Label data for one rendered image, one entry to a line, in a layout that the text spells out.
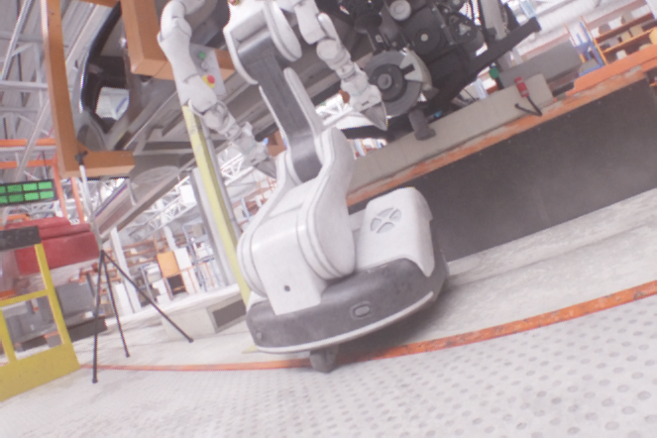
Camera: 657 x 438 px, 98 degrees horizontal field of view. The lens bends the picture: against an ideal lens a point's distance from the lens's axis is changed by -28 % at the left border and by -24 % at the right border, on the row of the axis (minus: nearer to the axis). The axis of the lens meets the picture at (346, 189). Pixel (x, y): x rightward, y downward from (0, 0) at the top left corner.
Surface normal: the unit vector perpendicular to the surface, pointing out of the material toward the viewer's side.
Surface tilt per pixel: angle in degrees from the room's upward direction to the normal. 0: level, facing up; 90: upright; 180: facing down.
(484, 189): 90
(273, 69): 110
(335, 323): 90
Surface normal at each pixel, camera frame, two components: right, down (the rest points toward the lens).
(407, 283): 0.51, -0.30
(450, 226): -0.50, 0.11
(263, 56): -0.21, 0.36
